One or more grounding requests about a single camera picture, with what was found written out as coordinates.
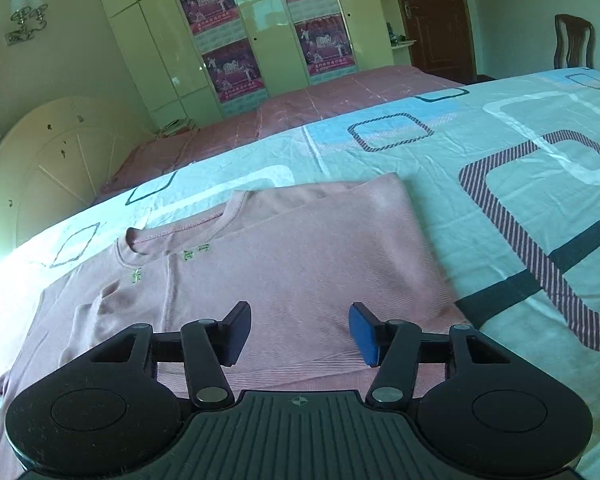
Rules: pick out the cream wooden headboard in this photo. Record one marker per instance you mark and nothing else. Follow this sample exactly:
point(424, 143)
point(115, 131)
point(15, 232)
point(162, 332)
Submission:
point(55, 160)

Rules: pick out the pink knit shirt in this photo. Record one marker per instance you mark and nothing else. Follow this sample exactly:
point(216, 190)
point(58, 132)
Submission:
point(290, 260)

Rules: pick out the dark wooden chair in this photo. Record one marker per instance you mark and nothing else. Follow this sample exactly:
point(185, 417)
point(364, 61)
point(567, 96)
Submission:
point(573, 40)

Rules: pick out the patterned light blue bed sheet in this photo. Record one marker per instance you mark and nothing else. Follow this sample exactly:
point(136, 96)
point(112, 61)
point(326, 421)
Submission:
point(480, 160)

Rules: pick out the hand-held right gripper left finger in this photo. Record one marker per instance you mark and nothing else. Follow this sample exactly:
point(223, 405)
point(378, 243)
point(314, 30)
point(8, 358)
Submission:
point(238, 332)

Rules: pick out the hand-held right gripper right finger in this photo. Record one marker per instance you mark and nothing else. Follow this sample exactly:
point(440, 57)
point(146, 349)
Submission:
point(362, 332)

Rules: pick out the brown wooden door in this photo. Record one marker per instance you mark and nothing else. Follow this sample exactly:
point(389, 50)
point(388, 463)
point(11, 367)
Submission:
point(437, 15)

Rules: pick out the pale green wardrobe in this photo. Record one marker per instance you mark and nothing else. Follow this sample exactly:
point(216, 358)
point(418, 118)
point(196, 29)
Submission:
point(150, 35)

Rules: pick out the pale green corner shelf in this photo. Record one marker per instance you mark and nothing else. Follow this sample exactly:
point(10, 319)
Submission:
point(397, 44)

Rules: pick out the stack of books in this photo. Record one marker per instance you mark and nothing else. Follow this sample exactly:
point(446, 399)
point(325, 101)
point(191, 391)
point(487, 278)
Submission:
point(176, 127)

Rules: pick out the glass wall lamp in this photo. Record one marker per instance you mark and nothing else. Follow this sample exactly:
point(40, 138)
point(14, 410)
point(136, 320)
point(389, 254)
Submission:
point(25, 10)

